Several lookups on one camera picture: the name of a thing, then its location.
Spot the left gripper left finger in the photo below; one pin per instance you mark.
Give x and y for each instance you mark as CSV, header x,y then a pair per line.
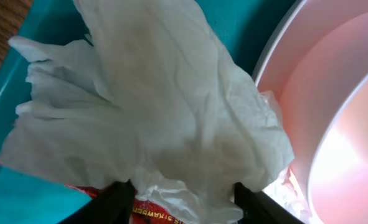
x,y
112,206

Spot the pink plate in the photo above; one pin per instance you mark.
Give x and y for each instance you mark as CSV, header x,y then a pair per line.
x,y
316,65

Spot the white napkin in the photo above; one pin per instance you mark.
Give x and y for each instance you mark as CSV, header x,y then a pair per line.
x,y
156,99

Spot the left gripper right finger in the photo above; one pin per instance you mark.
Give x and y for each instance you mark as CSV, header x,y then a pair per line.
x,y
258,208

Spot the red snack wrapper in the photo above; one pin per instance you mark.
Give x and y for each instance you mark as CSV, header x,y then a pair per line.
x,y
144,212

